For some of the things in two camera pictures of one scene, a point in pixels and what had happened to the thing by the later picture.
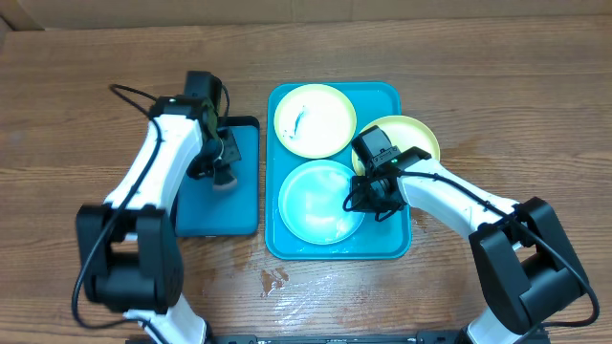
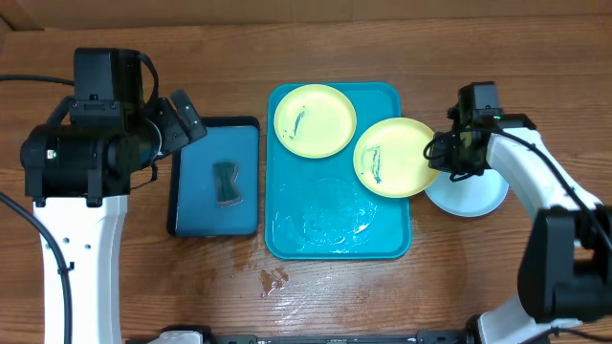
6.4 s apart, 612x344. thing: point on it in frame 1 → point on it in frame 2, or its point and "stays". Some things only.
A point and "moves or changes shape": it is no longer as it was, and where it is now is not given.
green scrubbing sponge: (223, 178) moves or changes shape
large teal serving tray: (386, 239) stays
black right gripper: (365, 198) → (440, 153)
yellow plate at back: (315, 120) stays
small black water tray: (205, 211) stays
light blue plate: (311, 204) moves or changes shape
